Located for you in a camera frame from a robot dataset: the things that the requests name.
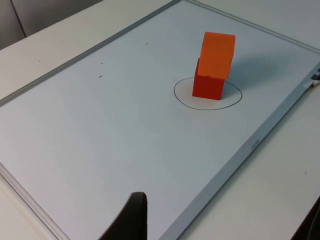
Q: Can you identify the grey-framed whiteboard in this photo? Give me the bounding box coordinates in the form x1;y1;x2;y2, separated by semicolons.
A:
0;0;320;240

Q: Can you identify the red cube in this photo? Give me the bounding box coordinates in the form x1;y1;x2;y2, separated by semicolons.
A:
191;57;225;101

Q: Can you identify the orange cube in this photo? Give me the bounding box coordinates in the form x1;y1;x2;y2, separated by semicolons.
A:
196;31;236;80

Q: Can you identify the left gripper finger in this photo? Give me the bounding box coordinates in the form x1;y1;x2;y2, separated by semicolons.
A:
99;191;149;240

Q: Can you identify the small grey board bracket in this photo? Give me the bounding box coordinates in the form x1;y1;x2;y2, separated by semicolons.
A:
303;67;320;89

